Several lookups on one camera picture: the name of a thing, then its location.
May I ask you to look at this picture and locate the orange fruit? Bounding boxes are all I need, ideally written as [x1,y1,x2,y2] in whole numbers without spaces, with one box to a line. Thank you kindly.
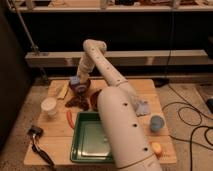
[151,142,163,157]

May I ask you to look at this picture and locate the white shelf beam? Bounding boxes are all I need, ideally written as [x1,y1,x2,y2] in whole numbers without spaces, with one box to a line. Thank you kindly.
[25,50,213,68]

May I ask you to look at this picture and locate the black floor cables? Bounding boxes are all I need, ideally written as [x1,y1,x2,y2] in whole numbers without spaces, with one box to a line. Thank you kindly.
[162,84,213,171]

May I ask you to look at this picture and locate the black handled kitchen tool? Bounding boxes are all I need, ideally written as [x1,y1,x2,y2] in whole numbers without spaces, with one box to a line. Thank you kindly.
[27,124,56,167]

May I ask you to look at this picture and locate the green plastic tray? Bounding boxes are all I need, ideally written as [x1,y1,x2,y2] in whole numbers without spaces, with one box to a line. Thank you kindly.
[70,112,113,163]

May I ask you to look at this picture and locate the white cup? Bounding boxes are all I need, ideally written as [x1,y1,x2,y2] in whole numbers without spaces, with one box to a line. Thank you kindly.
[41,97,57,117]

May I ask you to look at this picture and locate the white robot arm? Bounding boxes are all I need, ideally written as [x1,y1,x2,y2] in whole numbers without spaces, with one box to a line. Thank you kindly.
[77,39,162,171]

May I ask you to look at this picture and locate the blue plastic cup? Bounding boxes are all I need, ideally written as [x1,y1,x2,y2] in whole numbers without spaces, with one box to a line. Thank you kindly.
[150,115,165,132]

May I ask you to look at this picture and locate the red bowl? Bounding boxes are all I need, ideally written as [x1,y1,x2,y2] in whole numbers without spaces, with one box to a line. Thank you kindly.
[90,90,101,111]

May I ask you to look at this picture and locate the purple bowl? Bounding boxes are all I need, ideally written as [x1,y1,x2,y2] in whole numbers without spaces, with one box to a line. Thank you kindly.
[69,80,91,94]

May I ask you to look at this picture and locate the orange carrot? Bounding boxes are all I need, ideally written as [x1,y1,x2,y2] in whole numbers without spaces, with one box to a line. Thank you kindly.
[66,110,75,129]

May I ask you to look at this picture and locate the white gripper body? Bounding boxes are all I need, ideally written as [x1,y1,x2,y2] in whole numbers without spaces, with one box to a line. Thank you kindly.
[77,55,94,83]

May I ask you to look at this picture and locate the metal stand pole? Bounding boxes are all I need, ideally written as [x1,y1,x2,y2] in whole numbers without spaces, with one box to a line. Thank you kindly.
[9,0,49,84]

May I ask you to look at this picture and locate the blue crumpled cloth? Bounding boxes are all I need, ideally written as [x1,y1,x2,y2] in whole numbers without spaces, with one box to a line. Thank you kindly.
[135,100,151,116]

